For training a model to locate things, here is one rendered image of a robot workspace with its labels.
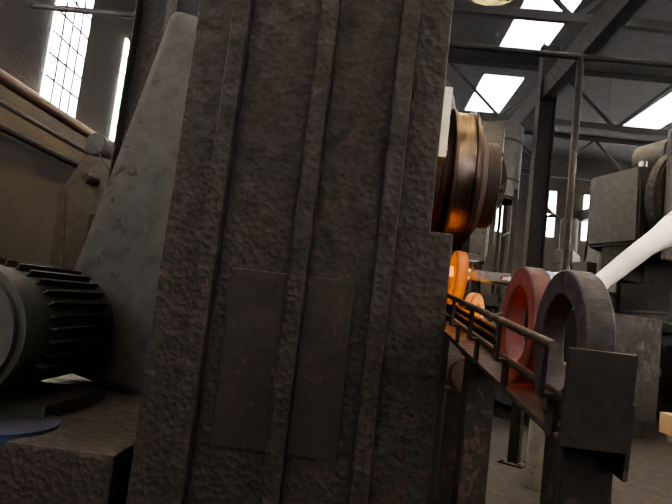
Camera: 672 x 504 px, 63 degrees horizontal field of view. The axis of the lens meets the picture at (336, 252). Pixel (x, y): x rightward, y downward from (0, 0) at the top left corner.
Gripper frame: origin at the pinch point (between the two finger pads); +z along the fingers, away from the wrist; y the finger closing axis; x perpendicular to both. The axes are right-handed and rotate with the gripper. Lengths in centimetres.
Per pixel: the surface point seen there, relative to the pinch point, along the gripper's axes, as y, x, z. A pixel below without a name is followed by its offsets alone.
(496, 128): 276, 144, -62
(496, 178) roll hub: 6.2, 30.8, -8.4
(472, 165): -2.3, 31.2, 0.8
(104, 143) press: 695, 174, 468
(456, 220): 3.8, 15.6, 2.0
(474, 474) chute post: -38, -45, -3
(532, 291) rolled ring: -77, -8, 2
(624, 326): -42, -9, -28
